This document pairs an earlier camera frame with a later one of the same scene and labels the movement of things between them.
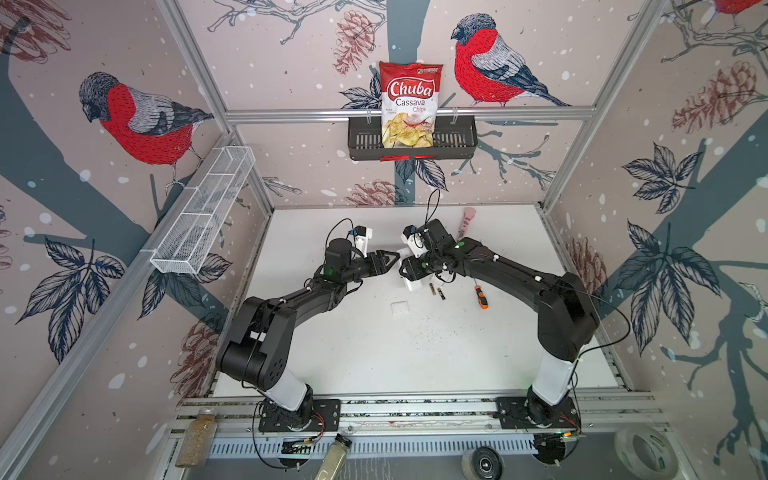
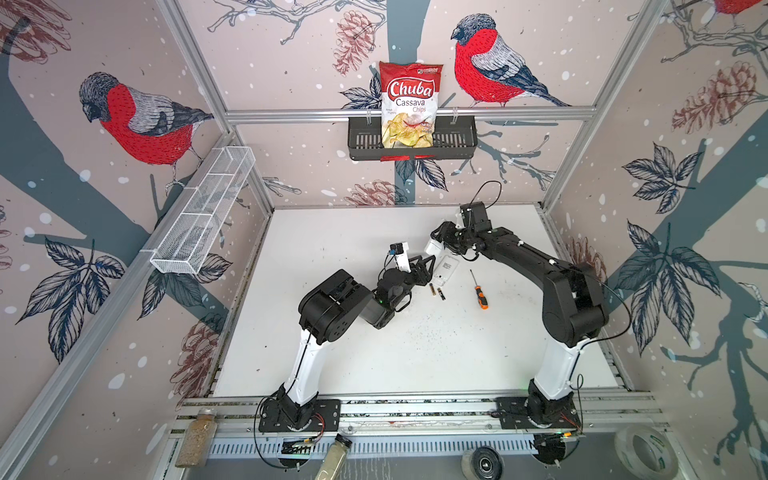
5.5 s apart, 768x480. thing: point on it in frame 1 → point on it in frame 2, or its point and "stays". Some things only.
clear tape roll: (646, 452) stays
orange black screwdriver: (481, 297) stays
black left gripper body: (367, 268) → (411, 280)
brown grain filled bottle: (197, 440) stays
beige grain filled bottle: (334, 458) stays
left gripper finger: (383, 258) → (413, 262)
